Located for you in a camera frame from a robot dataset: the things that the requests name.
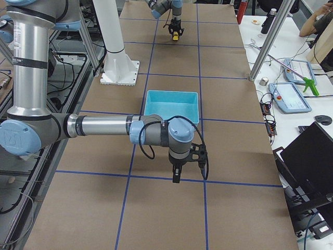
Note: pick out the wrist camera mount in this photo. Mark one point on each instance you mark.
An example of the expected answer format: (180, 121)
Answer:
(198, 153)

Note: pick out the person forearm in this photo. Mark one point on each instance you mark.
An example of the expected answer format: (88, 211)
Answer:
(318, 21)

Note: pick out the aluminium frame post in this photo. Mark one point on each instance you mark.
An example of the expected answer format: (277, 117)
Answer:
(271, 36)

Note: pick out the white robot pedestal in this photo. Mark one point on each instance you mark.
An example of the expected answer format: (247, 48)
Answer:
(118, 69)

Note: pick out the light blue plastic bin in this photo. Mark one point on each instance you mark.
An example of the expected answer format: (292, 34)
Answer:
(167, 104)

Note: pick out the near teach pendant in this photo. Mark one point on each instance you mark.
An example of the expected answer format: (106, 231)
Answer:
(288, 98)

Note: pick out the black laptop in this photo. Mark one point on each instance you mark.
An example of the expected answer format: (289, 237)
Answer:
(307, 161)

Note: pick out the far teach pendant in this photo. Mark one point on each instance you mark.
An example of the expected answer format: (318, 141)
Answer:
(302, 67)

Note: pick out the black water bottle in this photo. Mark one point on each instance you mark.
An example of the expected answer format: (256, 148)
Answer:
(269, 20)

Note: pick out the black computer mouse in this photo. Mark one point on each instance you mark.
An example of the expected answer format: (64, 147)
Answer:
(323, 119)

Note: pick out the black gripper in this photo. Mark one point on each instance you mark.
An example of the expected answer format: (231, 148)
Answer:
(177, 163)
(175, 26)

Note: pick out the small metal cylinder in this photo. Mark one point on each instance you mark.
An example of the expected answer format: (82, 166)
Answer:
(264, 81)

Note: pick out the green plastic tool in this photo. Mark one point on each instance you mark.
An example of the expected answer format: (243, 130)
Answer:
(309, 83)

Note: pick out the teach pendant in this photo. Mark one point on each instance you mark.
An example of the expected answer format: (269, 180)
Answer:
(288, 98)
(302, 67)

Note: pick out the red bottle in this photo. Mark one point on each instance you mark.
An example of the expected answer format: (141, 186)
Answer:
(241, 10)

